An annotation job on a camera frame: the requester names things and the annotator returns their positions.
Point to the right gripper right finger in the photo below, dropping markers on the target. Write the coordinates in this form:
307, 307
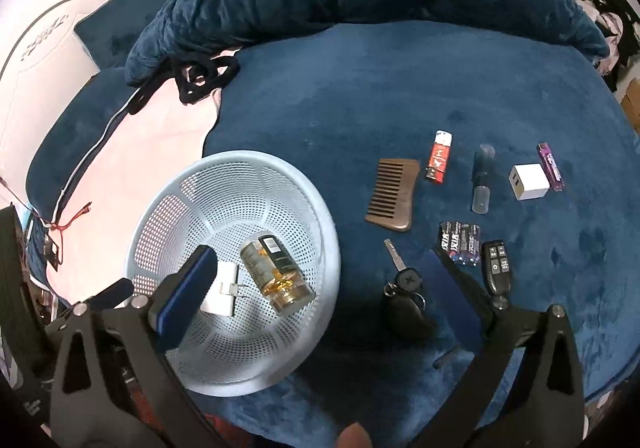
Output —
460, 299

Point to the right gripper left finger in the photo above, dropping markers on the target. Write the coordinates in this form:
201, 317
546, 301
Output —
179, 296

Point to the black car remote fob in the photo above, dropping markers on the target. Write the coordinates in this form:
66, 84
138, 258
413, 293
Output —
497, 273

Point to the black key with fob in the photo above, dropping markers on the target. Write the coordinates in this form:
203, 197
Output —
405, 290

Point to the pack of blue batteries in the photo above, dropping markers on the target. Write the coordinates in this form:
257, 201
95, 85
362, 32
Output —
460, 241

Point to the brown wooden comb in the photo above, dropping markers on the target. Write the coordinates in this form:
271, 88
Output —
391, 202

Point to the white usb charger cube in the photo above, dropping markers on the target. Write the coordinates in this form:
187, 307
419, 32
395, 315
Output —
528, 181

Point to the grey spray bottle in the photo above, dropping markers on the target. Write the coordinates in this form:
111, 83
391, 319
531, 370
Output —
483, 168

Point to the purple lighter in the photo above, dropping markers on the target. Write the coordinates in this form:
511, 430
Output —
550, 167

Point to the red white lighter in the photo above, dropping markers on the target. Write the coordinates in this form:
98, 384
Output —
438, 160

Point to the white charger in basket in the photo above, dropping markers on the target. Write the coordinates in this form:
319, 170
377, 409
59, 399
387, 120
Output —
221, 297

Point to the amber perfume bottle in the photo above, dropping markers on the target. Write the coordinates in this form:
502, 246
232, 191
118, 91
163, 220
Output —
276, 275

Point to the light blue plastic basket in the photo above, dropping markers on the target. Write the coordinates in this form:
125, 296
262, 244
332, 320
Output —
237, 344

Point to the cardboard box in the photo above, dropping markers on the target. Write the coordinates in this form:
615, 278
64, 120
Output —
631, 104

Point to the white pillow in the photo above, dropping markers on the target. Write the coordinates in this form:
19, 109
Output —
43, 66

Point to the pile of clothes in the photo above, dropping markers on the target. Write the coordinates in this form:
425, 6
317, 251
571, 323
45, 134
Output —
619, 24

